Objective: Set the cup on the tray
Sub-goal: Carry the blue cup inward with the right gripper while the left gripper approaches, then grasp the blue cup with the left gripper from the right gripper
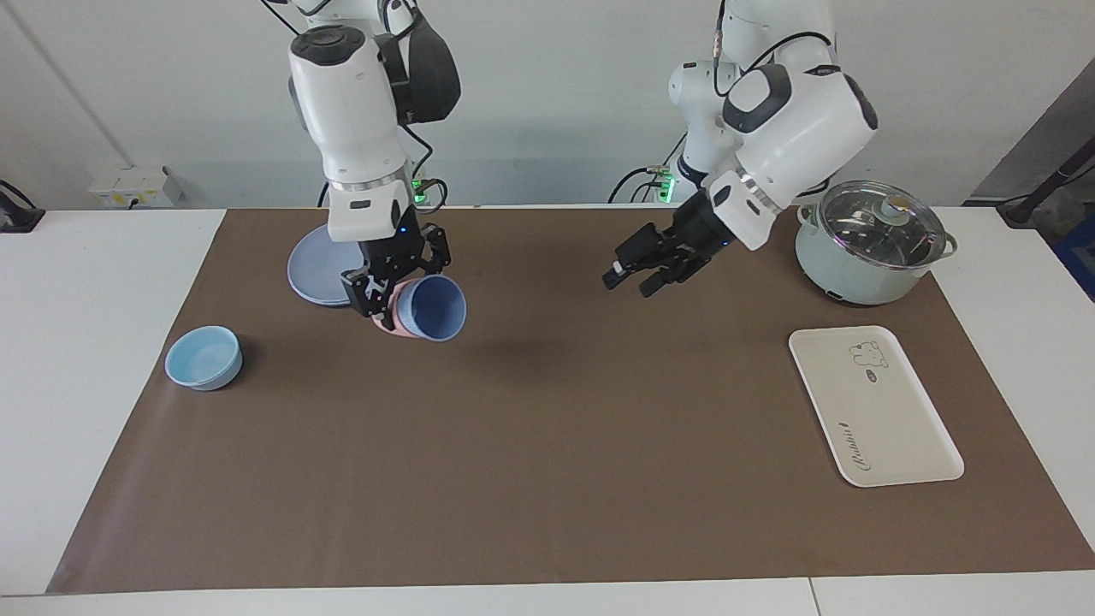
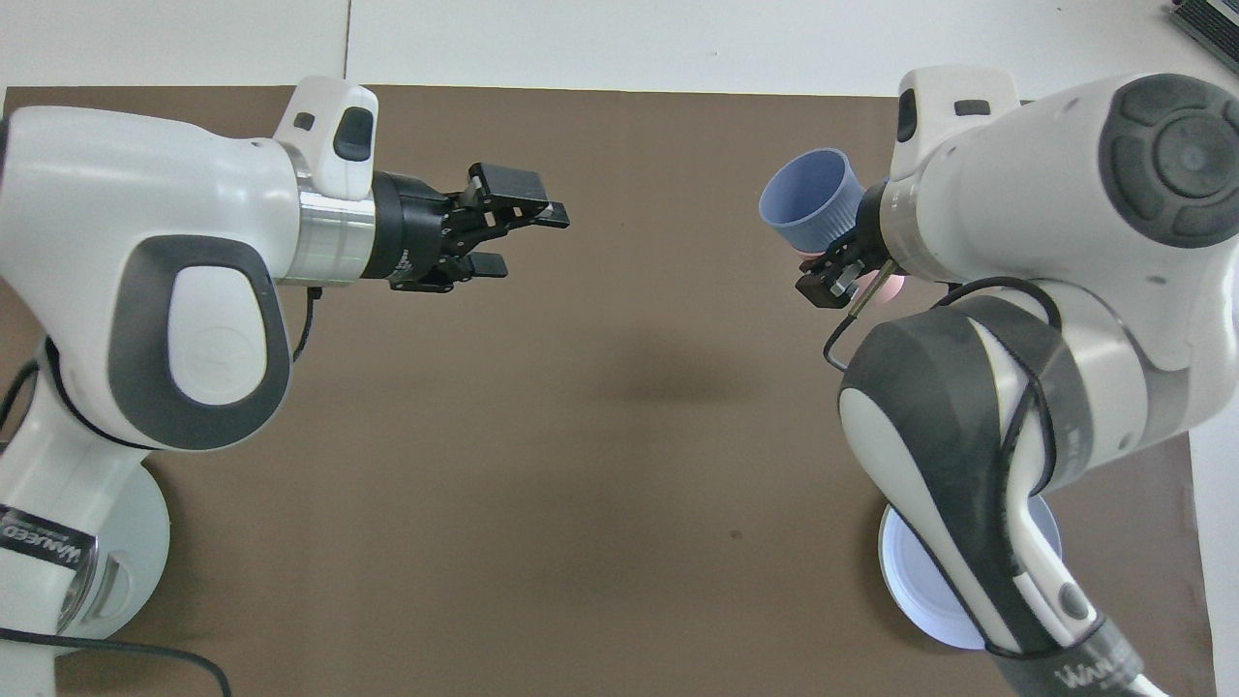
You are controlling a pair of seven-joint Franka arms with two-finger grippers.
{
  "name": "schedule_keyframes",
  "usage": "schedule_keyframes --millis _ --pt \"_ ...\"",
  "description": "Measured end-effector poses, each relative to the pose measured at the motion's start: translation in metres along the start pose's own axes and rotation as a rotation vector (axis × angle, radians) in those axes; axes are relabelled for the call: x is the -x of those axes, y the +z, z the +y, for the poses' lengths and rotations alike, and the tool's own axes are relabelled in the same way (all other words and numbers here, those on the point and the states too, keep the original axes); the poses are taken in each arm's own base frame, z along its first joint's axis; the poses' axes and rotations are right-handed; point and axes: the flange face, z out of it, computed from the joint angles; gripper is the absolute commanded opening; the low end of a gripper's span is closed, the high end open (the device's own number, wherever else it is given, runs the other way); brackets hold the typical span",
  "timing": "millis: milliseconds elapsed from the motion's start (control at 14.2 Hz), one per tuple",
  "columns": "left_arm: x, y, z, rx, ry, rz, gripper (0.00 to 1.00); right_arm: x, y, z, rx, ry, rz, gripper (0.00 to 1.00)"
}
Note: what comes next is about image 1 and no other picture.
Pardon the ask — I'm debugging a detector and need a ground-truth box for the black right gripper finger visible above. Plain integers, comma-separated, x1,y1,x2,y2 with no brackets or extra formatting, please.
340,265,396,331
417,223,453,276

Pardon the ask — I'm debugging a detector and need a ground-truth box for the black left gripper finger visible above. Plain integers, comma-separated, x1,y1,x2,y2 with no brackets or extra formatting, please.
639,253,713,299
601,223,678,290

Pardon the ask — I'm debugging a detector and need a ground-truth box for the pink cup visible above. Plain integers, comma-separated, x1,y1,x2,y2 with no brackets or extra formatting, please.
371,286,413,337

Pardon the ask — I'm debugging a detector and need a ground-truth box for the blue ribbed cup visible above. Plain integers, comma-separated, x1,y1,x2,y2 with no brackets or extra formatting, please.
392,274,469,343

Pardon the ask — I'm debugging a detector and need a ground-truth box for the cream rabbit print tray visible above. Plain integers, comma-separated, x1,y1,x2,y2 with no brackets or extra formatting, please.
788,326,966,489

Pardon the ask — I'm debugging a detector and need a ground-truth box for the pale blue plate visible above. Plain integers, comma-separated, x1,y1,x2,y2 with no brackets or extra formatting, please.
287,224,365,307

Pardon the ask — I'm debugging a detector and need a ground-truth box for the pale green electric pot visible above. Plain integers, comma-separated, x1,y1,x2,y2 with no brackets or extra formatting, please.
794,180,958,306

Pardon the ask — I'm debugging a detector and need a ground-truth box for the light blue bowl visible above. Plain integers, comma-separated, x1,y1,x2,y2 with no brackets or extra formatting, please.
164,325,244,392

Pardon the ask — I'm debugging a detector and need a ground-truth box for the glass pot lid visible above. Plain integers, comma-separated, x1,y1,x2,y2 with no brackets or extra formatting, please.
819,180,949,271

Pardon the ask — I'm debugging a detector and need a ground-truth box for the brown paper table mat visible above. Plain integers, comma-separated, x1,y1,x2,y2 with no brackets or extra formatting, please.
47,208,1095,595

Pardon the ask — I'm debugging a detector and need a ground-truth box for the white power socket box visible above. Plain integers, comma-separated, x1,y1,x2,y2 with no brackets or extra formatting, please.
87,164,183,210

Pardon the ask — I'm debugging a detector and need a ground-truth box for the black stand pole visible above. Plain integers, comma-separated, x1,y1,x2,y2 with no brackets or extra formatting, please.
996,137,1095,228

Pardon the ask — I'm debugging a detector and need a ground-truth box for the black table clamp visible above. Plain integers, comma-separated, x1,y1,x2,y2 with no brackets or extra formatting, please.
0,180,46,234

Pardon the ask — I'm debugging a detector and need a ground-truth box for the blue crate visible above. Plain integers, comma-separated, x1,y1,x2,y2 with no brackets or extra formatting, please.
1051,214,1095,303

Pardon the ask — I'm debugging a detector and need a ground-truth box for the black cable bundle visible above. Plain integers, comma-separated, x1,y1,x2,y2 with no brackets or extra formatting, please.
607,135,688,204

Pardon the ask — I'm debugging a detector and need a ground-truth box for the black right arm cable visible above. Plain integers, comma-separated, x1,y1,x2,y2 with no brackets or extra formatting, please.
376,0,449,215

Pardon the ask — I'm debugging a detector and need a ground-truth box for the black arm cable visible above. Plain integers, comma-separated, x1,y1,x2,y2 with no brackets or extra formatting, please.
712,0,838,97
376,0,449,215

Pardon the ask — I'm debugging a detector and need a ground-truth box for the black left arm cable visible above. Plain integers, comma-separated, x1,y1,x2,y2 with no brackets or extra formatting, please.
712,0,838,97

